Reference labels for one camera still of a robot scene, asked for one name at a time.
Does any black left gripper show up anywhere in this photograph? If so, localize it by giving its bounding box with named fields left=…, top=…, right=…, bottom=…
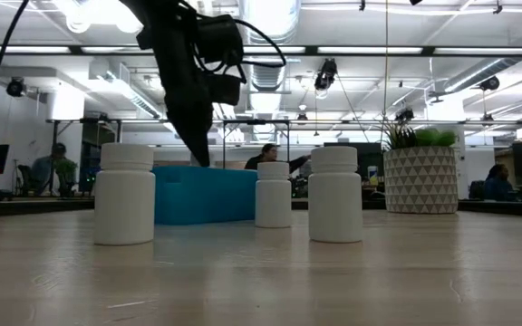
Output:
left=145, top=20, right=243, bottom=168

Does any white pill bottle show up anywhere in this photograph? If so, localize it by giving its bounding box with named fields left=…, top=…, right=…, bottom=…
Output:
left=93, top=142, right=157, bottom=246
left=254, top=161, right=293, bottom=229
left=307, top=145, right=364, bottom=244

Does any blue plastic basket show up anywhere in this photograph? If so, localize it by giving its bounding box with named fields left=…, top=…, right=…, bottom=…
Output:
left=151, top=165, right=259, bottom=226

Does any person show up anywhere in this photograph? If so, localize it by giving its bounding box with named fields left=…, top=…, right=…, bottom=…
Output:
left=243, top=143, right=312, bottom=176
left=29, top=142, right=81, bottom=197
left=481, top=163, right=521, bottom=203

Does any green background plant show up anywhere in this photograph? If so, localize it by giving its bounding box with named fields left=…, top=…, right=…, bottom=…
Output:
left=54, top=158, right=80, bottom=197

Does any long overhead light bar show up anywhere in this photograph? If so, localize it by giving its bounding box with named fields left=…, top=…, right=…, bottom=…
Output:
left=0, top=43, right=522, bottom=57

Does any green succulent plant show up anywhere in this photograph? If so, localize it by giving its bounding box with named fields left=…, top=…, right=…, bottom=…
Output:
left=385, top=122, right=458, bottom=150

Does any white triangle-patterned plant pot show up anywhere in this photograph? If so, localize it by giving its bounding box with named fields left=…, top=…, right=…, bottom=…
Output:
left=382, top=145, right=459, bottom=215

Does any black background station frame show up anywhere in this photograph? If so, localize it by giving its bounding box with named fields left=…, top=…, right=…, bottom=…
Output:
left=221, top=118, right=292, bottom=169
left=45, top=117, right=123, bottom=198

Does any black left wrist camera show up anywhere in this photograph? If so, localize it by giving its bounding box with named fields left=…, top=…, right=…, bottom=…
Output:
left=196, top=14, right=246, bottom=68

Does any silver ventilation duct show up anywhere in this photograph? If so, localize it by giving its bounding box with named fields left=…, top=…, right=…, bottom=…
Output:
left=237, top=0, right=303, bottom=91

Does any black camera cable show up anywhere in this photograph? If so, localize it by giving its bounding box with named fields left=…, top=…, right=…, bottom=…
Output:
left=232, top=16, right=288, bottom=71

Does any black aluminium table frame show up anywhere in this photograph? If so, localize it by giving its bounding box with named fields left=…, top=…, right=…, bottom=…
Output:
left=0, top=197, right=522, bottom=219

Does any thin hanging cord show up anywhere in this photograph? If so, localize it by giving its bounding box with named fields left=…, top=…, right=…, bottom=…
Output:
left=382, top=0, right=390, bottom=137

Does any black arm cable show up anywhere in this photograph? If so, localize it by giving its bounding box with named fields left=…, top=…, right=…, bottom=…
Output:
left=0, top=0, right=32, bottom=113

